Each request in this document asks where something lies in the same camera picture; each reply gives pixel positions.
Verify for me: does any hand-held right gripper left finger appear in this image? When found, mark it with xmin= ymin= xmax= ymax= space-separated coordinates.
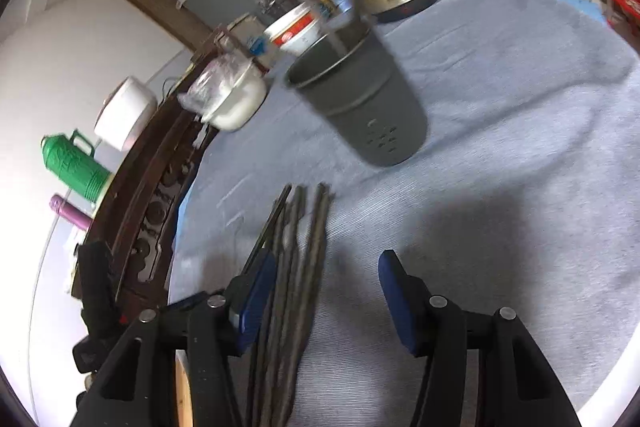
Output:
xmin=70 ymin=252 xmax=278 ymax=427

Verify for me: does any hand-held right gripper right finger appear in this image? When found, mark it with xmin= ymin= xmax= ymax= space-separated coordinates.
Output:
xmin=377 ymin=249 xmax=583 ymax=427

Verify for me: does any bundle of metal chopsticks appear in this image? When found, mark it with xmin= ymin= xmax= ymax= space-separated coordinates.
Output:
xmin=242 ymin=183 xmax=332 ymax=427

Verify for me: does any grey utensil holder cup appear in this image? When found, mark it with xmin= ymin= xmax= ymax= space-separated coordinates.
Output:
xmin=284 ymin=27 xmax=429 ymax=168

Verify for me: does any purple bottle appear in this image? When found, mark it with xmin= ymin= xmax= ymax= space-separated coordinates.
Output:
xmin=49 ymin=194 xmax=93 ymax=230

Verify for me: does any dark wooden cabinet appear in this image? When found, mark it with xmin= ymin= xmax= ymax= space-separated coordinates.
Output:
xmin=70 ymin=37 xmax=236 ymax=323

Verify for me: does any green thermos flask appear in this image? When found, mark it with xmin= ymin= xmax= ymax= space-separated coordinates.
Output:
xmin=41 ymin=129 xmax=113 ymax=202

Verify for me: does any white round container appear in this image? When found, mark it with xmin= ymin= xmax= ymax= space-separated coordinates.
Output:
xmin=93 ymin=76 xmax=158 ymax=152

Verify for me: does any white enamel pot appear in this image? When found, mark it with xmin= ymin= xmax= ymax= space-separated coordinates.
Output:
xmin=200 ymin=57 xmax=268 ymax=131

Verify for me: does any grey-blue table cloth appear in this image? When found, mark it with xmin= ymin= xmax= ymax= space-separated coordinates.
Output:
xmin=167 ymin=0 xmax=640 ymax=427

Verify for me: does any clear plastic bag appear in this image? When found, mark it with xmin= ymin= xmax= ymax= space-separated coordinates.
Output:
xmin=177 ymin=54 xmax=256 ymax=112

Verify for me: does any white carton blue print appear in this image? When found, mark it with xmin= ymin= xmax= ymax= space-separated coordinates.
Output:
xmin=227 ymin=14 xmax=273 ymax=72

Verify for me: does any white bowl red print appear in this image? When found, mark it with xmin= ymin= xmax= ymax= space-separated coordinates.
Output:
xmin=263 ymin=4 xmax=323 ymax=58

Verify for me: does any wooden lattice door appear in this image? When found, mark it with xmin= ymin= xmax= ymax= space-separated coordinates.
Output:
xmin=110 ymin=0 xmax=216 ymax=52

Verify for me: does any red packet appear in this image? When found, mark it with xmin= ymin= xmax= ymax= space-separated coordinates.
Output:
xmin=607 ymin=0 xmax=640 ymax=28

